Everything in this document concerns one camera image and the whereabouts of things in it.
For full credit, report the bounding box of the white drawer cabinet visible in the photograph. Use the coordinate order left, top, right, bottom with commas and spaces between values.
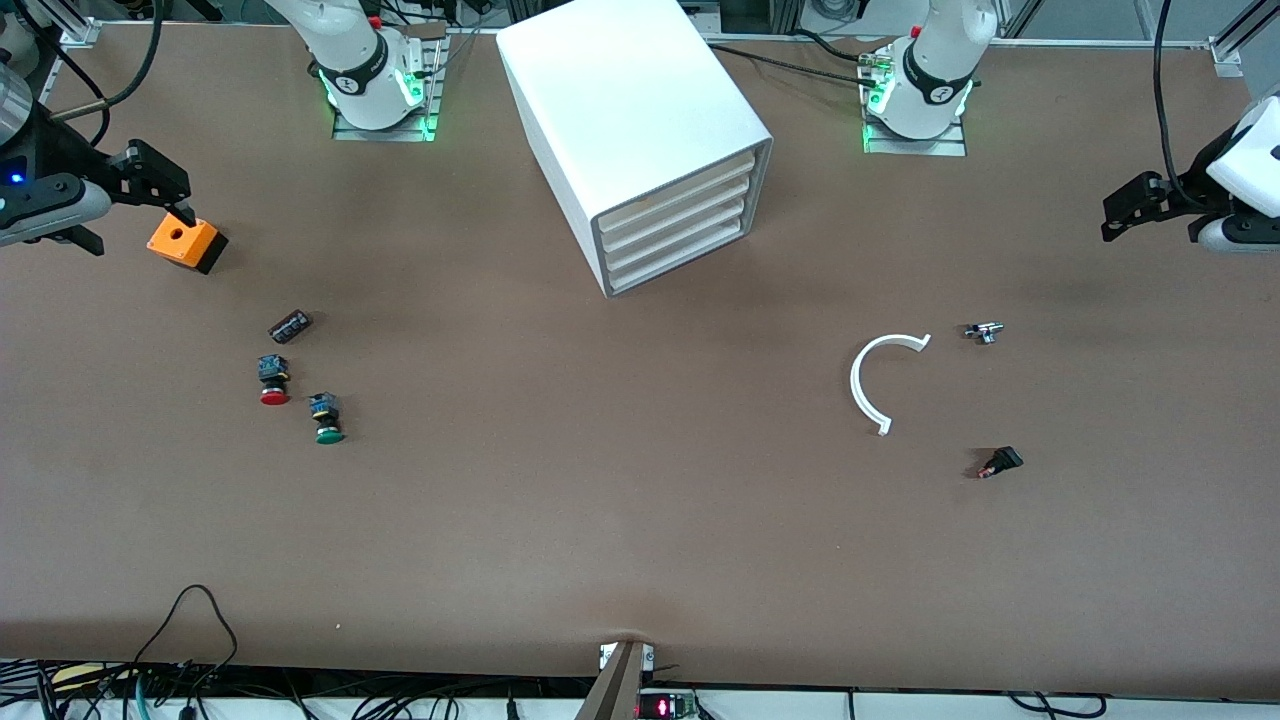
496, 0, 776, 299

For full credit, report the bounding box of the black cable on table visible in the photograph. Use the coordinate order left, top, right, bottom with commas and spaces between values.
710, 28, 883, 87

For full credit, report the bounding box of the green push button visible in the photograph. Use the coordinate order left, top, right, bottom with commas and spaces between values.
307, 392, 347, 446

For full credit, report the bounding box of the white plastic drawer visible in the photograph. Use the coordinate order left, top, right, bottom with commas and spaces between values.
606, 218, 747, 296
603, 198, 749, 278
598, 152, 757, 241
600, 178, 753, 259

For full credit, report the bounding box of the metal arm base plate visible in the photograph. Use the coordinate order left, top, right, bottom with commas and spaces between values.
861, 45, 969, 158
331, 35, 448, 143

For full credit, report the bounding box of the device with red display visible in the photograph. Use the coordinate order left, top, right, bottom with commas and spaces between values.
636, 689, 699, 720

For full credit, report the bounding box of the aluminium frame profile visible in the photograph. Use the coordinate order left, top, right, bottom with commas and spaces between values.
40, 0, 103, 51
1206, 0, 1280, 80

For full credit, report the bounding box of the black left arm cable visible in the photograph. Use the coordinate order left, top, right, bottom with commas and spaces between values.
1152, 0, 1217, 213

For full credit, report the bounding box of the black looped cable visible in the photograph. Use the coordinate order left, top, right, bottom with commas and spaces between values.
130, 584, 241, 691

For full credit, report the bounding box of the white curved plastic arc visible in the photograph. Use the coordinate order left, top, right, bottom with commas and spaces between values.
849, 332, 933, 438

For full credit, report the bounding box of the orange box with hole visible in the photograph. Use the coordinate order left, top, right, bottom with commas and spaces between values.
147, 216, 230, 277

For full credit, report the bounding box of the brown camera post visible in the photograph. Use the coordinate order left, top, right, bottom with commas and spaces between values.
575, 640, 657, 720

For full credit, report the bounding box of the red push button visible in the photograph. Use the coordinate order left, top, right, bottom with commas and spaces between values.
257, 355, 293, 408

